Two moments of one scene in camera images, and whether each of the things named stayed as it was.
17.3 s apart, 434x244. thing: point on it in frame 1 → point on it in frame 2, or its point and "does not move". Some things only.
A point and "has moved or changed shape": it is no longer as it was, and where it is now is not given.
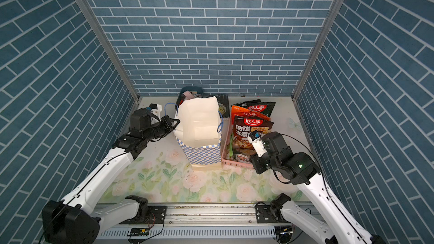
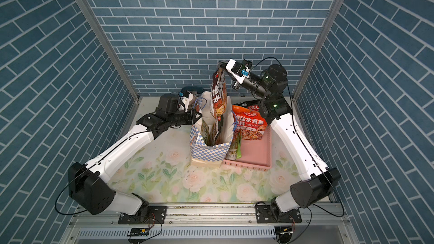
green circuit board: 139,231 does not move
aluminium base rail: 216,214 does not move
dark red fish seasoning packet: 243,127 → 218,100
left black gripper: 165,121 → 191,120
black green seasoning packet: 264,108 → 210,138
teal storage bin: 188,88 does not move
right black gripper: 255,160 → 236,87
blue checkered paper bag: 198,125 has moved or changed shape
